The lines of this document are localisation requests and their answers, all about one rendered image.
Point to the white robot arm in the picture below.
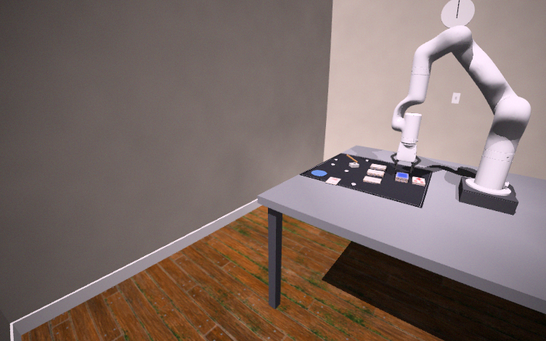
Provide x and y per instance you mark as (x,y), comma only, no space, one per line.
(511,115)

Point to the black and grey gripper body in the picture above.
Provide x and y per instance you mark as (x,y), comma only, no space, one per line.
(406,152)

